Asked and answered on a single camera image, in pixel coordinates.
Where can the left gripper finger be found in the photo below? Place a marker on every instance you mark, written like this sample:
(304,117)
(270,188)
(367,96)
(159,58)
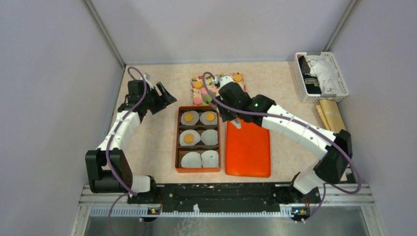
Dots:
(163,91)
(164,101)

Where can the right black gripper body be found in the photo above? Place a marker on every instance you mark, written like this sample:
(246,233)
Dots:
(229,115)

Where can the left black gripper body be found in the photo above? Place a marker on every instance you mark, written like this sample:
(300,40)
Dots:
(152,97)

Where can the green cookie packed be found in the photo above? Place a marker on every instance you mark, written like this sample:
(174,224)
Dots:
(206,97)

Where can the yellow cookie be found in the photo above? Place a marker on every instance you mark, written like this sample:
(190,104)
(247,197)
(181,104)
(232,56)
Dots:
(210,116)
(198,85)
(237,77)
(188,117)
(189,138)

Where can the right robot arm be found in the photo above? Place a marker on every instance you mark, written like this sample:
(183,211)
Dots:
(333,150)

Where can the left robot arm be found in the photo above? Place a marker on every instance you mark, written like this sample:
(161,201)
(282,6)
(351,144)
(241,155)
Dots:
(107,166)

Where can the floral cookie tray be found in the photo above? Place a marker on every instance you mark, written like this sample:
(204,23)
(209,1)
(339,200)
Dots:
(210,84)

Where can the pink cookie bottom left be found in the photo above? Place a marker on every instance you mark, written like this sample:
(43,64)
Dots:
(197,101)

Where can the white paper cup top-left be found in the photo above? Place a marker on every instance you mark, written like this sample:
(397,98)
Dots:
(194,122)

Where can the white paper cup top-right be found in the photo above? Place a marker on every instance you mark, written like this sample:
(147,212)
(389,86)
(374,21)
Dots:
(205,122)

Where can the white paper cup middle-right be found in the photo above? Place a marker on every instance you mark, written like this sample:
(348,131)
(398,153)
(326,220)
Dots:
(209,137)

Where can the white paper cup middle-left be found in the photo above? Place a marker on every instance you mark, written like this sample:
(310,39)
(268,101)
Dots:
(195,133)

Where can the orange cookie box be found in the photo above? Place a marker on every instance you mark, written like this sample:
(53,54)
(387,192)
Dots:
(198,146)

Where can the orange box lid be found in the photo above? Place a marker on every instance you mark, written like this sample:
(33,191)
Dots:
(247,151)

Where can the white paper cup bottom-left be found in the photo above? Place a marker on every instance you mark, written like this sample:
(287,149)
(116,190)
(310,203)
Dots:
(191,160)

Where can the white paper cup bottom-right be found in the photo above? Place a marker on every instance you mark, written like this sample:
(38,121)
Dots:
(210,159)

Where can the white plastic basket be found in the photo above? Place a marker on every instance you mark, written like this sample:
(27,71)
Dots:
(305,97)

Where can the black item in basket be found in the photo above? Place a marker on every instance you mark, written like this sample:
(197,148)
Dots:
(311,82)

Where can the white cloth in basket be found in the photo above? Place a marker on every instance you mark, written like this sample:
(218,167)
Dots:
(326,72)

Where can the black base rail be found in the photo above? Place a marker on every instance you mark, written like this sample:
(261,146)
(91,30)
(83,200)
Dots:
(246,197)

